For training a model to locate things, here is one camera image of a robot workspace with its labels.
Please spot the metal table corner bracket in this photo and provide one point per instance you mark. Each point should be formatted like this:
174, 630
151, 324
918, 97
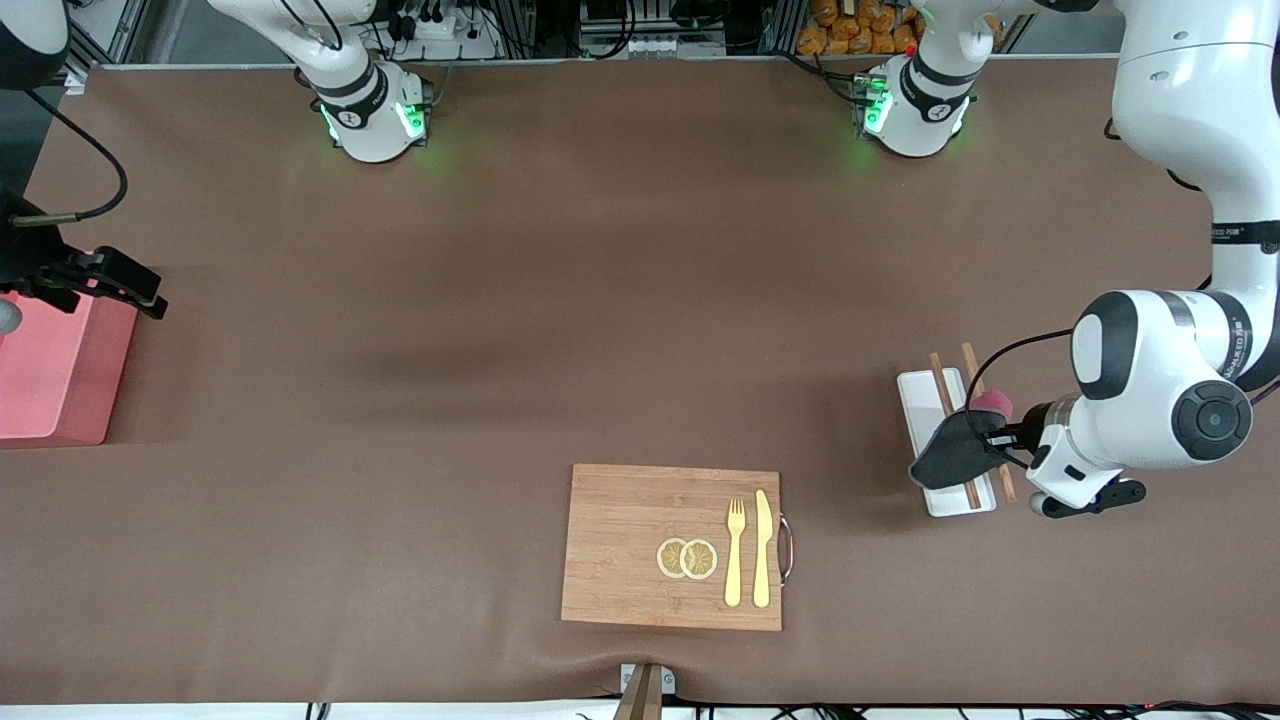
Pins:
75, 80

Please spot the pink box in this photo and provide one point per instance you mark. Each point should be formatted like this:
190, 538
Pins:
50, 380

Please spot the white power strip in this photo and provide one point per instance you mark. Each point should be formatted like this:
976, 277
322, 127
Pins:
445, 35

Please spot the yellow plastic knife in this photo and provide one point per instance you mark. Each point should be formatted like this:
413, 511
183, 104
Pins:
762, 550

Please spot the grey metal bracket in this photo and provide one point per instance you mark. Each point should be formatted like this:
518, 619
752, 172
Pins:
667, 680

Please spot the white rectangular tray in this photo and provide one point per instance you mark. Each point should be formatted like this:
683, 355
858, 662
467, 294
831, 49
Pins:
925, 400

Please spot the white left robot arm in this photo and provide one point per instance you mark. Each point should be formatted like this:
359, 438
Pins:
1160, 100

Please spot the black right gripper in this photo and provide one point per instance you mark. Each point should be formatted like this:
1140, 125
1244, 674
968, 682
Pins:
30, 258

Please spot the grey and pink cloth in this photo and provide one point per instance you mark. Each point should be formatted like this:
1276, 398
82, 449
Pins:
950, 455

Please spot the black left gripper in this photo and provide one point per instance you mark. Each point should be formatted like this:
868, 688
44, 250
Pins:
1030, 418

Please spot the brown bar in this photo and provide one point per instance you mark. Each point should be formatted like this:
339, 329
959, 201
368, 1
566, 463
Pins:
640, 700

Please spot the yellow plastic fork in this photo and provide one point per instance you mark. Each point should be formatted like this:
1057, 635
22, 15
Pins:
735, 570

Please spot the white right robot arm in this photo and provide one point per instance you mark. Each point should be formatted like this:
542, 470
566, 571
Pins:
375, 120

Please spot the lemon slice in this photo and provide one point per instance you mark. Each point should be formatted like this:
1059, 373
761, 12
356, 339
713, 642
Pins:
668, 557
700, 560

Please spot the bamboo cutting board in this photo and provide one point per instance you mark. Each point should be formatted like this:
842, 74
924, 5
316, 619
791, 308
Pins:
620, 550

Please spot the orange snack bags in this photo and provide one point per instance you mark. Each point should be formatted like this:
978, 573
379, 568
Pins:
860, 30

